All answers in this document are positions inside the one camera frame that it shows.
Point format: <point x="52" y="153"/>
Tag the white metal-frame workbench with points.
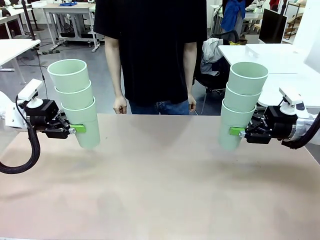
<point x="70" y="10"/>

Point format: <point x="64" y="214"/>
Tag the pale green plastic cup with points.
<point x="240" y="100"/>
<point x="247" y="77"/>
<point x="70" y="77"/>
<point x="232" y="117"/>
<point x="87" y="112"/>
<point x="75" y="98"/>

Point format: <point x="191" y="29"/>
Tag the person's left forearm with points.
<point x="190" y="70"/>

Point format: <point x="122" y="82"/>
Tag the person in black t-shirt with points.
<point x="150" y="50"/>

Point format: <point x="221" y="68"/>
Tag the white desk with grey legs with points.
<point x="15" y="50"/>

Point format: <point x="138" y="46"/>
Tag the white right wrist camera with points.
<point x="291" y="96"/>

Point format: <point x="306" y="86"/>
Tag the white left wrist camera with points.
<point x="30" y="88"/>

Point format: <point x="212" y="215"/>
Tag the white rounded desk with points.
<point x="280" y="60"/>

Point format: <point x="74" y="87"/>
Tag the person's right hand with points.
<point x="120" y="106"/>

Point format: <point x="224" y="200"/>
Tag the blue hanging jacket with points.
<point x="233" y="15"/>

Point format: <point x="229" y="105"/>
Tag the person's left hand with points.
<point x="192" y="103"/>

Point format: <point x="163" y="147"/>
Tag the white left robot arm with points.
<point x="12" y="115"/>

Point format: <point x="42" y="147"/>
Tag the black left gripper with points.
<point x="45" y="120"/>

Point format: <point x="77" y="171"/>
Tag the black pole with round base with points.
<point x="28" y="22"/>

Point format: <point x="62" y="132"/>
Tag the grey jacket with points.
<point x="211" y="55"/>

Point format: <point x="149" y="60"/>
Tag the black flat monitor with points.
<point x="272" y="26"/>

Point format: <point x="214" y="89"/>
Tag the person's right forearm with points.
<point x="115" y="72"/>

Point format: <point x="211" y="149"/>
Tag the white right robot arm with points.
<point x="313" y="120"/>

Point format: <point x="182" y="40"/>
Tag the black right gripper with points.
<point x="277" y="125"/>

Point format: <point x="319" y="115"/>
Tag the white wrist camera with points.
<point x="30" y="88"/>
<point x="291" y="96"/>

